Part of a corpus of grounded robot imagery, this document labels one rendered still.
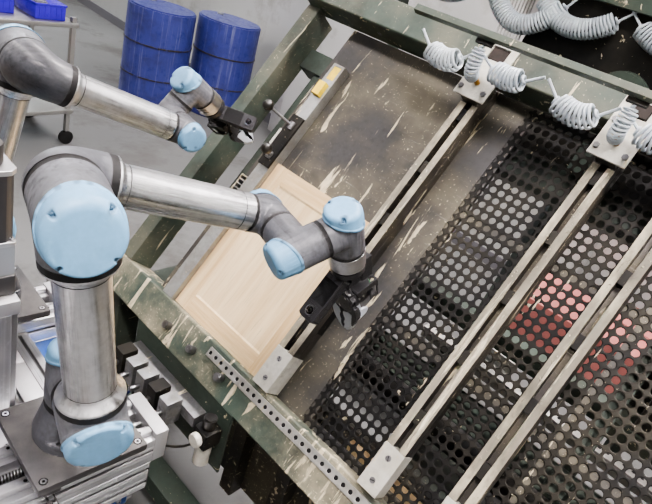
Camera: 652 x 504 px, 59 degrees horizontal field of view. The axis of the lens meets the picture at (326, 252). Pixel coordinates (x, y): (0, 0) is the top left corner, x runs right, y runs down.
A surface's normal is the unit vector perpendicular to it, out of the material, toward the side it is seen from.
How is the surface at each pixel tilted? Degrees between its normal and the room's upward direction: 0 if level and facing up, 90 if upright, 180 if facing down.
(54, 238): 83
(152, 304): 56
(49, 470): 0
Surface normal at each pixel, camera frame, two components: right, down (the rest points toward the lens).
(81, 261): 0.51, 0.43
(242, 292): -0.40, -0.32
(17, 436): 0.27, -0.84
